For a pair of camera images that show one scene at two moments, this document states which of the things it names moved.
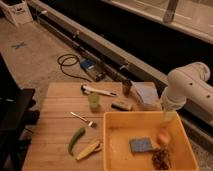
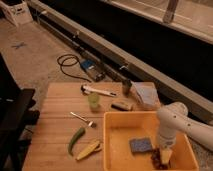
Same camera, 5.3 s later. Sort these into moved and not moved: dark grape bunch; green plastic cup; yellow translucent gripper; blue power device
Moved: yellow translucent gripper
Not moved: blue power device; dark grape bunch; green plastic cup
